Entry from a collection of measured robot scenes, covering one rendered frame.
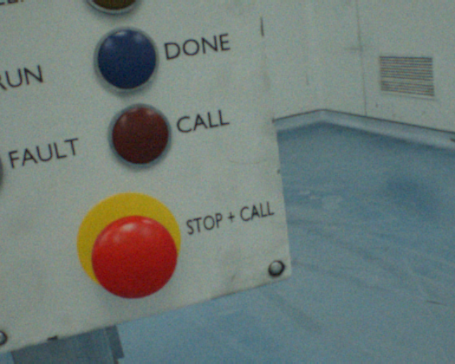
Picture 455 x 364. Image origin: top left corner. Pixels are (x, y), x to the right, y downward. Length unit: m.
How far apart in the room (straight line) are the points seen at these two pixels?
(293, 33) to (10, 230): 4.51
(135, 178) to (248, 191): 0.06
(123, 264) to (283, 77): 4.46
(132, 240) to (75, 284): 0.05
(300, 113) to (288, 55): 0.52
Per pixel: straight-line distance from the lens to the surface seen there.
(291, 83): 4.73
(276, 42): 4.65
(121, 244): 0.25
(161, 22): 0.26
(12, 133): 0.26
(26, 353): 0.37
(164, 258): 0.25
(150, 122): 0.26
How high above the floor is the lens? 0.99
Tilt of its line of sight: 17 degrees down
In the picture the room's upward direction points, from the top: 8 degrees counter-clockwise
